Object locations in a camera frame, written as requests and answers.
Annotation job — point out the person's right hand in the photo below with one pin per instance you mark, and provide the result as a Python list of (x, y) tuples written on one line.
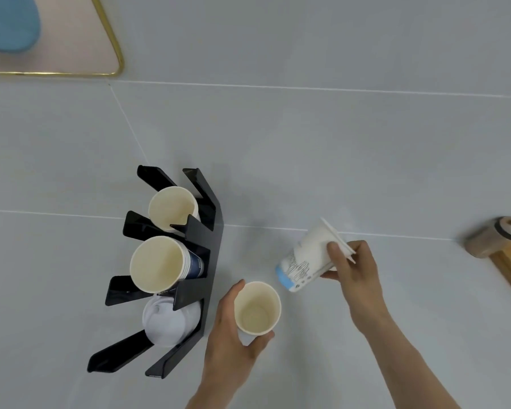
[(360, 285)]

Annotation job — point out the person's left hand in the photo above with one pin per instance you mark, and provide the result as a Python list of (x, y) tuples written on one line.
[(225, 353)]

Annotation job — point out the person's right thumb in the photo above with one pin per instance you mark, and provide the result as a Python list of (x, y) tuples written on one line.
[(335, 254)]

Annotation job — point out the person's left thumb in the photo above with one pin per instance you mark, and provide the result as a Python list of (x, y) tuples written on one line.
[(260, 342)]

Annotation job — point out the white and blue carton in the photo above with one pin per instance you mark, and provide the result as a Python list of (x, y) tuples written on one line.
[(313, 251)]

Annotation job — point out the cream paper cup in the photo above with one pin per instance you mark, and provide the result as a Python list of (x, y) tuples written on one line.
[(257, 310)]

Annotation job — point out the person's left forearm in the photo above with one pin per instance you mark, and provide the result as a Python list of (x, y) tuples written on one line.
[(217, 400)]

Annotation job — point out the person's right forearm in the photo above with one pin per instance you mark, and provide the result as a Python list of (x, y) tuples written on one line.
[(404, 366)]

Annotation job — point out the stack of white cup lids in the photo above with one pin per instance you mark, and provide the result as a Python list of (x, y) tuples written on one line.
[(166, 323)]

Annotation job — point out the black acrylic cup holder rack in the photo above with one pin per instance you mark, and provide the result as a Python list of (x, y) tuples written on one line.
[(213, 234)]

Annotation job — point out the blue print paper cup stack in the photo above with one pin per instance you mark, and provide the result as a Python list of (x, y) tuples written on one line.
[(157, 264)]

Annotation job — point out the metal furniture foot cap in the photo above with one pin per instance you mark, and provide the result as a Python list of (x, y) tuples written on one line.
[(487, 240)]

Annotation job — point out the small stack of paper cups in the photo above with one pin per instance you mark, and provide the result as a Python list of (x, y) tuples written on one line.
[(172, 208)]

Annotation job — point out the pink mat with gold rim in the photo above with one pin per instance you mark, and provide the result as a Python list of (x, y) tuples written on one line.
[(76, 42)]

